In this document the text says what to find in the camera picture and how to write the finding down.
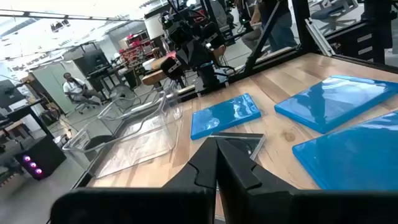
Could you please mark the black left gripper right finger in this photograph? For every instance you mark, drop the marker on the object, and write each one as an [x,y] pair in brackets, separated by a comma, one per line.
[280,208]

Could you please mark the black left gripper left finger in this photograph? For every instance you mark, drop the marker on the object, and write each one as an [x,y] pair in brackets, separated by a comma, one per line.
[140,208]

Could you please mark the blue plastic disc case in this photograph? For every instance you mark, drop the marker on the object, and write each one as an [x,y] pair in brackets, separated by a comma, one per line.
[224,116]
[351,155]
[332,102]

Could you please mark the clear black CD jewel case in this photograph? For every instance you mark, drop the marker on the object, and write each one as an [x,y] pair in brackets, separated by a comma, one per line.
[248,144]

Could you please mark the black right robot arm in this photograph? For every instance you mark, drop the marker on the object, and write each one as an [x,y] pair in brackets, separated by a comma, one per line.
[208,74]

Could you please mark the wooden stool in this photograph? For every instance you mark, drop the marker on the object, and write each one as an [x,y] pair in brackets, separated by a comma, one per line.
[154,77]

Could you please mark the clear plastic bin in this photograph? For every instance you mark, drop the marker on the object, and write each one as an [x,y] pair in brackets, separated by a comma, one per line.
[115,105]
[140,146]

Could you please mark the standing person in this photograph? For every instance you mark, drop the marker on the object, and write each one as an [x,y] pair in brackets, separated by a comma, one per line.
[280,28]

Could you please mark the black monitor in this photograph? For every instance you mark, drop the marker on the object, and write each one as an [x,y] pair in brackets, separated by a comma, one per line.
[91,62]

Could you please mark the black computer tower purple lights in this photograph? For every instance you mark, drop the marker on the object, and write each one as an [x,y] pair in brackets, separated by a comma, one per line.
[46,155]

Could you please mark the office chair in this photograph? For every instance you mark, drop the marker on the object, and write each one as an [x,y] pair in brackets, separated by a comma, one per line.
[329,12]
[81,107]

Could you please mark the seated person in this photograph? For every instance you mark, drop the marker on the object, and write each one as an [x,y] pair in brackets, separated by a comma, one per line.
[74,88]

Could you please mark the pale green cabinet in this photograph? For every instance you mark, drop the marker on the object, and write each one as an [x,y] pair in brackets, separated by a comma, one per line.
[49,84]

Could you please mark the black drawer cabinet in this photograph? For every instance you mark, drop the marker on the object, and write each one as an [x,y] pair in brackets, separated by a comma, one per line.
[345,43]

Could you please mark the black desk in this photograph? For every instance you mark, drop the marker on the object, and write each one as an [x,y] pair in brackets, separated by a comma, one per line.
[18,112]

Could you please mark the silver aluminium bracket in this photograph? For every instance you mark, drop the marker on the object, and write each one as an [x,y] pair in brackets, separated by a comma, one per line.
[318,37]

